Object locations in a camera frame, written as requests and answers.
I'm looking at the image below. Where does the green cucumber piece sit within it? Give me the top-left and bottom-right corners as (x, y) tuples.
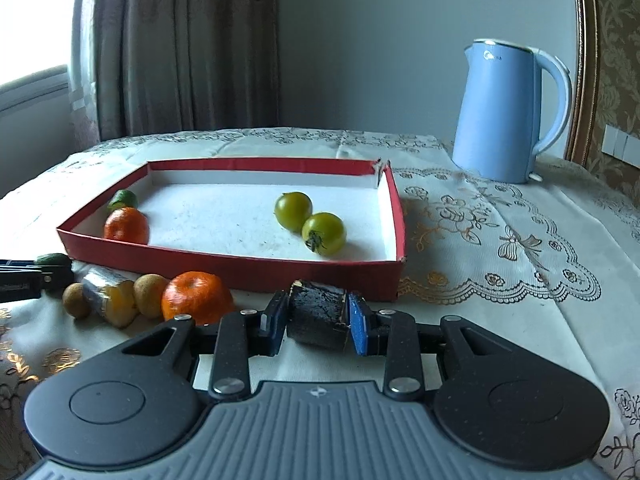
(107, 188), (138, 212)
(34, 252), (73, 268)

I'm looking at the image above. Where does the red shallow cardboard box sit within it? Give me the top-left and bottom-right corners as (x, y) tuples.
(58, 157), (406, 301)

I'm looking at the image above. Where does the brown patterned curtain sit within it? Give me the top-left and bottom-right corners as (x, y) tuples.
(67, 0), (279, 148)

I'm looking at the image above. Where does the light blue electric kettle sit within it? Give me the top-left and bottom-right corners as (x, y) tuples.
(451, 38), (573, 184)

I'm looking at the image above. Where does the white embroidered tablecloth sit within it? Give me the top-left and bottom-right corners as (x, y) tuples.
(1, 128), (639, 479)

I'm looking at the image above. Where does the white wall switch panel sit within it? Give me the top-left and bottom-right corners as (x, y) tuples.
(601, 125), (640, 168)

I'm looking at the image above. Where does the green tomato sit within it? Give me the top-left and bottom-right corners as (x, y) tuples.
(274, 192), (312, 234)
(302, 212), (346, 257)

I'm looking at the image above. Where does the orange mandarin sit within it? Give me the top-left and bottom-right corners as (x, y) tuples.
(160, 271), (235, 325)
(103, 207), (150, 245)

